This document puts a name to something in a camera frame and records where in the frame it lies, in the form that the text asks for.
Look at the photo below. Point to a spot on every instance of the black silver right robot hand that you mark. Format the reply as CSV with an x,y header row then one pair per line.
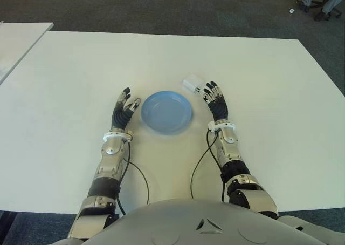
x,y
219,110

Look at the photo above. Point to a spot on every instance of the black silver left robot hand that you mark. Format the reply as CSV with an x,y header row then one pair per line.
x,y
121,118

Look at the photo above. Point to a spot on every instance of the white charger block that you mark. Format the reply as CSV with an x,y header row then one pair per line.
x,y
192,82

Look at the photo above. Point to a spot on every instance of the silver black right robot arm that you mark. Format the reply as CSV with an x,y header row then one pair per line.
x,y
237,169

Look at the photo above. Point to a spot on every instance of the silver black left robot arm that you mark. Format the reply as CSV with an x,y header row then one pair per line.
x,y
107,169

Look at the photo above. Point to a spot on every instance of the blue round plate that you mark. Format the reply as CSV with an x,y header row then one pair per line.
x,y
167,112

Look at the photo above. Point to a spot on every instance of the grey robot torso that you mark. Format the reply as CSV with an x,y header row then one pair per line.
x,y
205,226

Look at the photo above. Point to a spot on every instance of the neighbouring white table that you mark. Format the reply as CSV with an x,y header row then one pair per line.
x,y
16,42

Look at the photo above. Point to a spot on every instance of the black office chair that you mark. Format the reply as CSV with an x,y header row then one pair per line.
x,y
316,3

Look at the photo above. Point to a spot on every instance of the seated person in jeans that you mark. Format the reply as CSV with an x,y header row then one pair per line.
x,y
330,0

